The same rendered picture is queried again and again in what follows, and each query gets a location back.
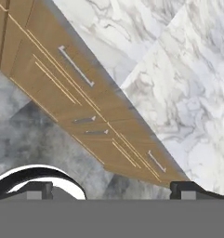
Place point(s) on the white and black round object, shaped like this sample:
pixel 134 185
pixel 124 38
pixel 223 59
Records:
pixel 65 182

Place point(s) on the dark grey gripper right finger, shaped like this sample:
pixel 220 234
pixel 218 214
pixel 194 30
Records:
pixel 178 187

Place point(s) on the wide wooden drawer front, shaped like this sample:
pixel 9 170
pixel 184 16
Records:
pixel 54 37

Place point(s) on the wooden cupboard door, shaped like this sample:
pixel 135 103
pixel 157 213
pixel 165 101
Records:
pixel 116 155
pixel 32 74

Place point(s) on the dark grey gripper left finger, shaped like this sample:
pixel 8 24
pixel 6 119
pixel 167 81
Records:
pixel 39 188

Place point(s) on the narrow wooden drawer front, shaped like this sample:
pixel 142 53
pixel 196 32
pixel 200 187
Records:
pixel 138 139

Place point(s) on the wooden cupboard run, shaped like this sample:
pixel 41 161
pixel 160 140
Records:
pixel 11 34

